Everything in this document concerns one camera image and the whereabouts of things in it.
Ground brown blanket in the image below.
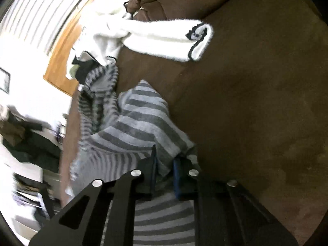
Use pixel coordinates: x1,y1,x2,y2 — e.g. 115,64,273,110
59,0,328,246

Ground white slatted blinds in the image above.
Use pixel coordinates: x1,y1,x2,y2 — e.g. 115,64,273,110
5,0,100,54

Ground black and green garment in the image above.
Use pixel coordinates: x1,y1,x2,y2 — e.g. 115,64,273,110
72,56,103,85

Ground grey striped garment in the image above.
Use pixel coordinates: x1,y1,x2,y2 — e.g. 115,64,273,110
69,64,199,246

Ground black puffy jacket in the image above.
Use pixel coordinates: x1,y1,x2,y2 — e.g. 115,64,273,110
0,120,62,170

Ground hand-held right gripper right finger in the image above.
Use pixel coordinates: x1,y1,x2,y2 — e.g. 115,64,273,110
173,157,299,246

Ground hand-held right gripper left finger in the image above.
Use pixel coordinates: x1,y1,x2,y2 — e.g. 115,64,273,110
29,145,158,246

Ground framed wall picture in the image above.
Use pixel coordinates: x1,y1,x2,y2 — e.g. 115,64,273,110
0,67,11,94

